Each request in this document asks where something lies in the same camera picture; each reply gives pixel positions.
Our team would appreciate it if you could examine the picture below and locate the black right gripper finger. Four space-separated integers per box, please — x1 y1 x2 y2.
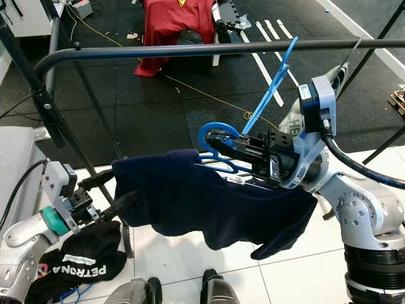
206 130 255 153
217 149 260 174

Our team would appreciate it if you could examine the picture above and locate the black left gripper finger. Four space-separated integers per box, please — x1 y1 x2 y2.
98 190 140 223
79 167 116 191

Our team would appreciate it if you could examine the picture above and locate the blue plastic hanger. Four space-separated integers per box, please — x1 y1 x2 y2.
60 285 96 303
197 122 257 175
242 36 299 135

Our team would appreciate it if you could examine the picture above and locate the navy blue t-shirt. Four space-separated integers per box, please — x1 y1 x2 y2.
111 149 318 260

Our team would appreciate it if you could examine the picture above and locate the grey-green garment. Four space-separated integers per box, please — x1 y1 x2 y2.
282 60 355 137

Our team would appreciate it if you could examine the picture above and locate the black Petronas garment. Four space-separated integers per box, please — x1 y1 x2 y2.
28 220 126 301

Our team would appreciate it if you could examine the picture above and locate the grey upholstered ottoman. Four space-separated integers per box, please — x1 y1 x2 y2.
0 125 46 216

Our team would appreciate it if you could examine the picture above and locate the robot left leg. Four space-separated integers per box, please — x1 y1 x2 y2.
104 277 162 304

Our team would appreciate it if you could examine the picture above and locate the robot leg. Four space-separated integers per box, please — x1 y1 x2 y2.
104 277 162 304
201 269 257 304

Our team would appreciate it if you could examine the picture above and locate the black stand pole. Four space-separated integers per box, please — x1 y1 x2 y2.
0 25 67 149

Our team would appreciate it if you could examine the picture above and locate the black metal clothes rack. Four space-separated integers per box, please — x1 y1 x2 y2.
32 0 405 257

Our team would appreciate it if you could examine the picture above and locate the red shirt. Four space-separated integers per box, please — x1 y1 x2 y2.
135 0 219 78

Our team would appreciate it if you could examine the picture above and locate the robot right leg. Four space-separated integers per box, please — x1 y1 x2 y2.
201 269 257 304

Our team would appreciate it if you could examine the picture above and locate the white cabinet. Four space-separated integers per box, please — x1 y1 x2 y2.
3 0 58 37

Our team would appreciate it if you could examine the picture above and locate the grey power adapter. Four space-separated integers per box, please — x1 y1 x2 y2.
73 0 96 18

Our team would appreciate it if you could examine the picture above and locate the yellow cord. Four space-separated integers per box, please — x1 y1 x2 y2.
66 6 282 130

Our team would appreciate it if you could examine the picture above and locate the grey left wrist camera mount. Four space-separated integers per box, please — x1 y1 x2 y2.
43 160 80 216

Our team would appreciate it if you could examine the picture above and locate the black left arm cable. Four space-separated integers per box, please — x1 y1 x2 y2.
0 160 48 210

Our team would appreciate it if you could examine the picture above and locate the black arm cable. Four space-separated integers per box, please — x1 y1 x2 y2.
0 160 48 210
323 130 405 191

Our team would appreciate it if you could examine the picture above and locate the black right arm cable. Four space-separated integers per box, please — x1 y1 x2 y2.
323 130 405 191

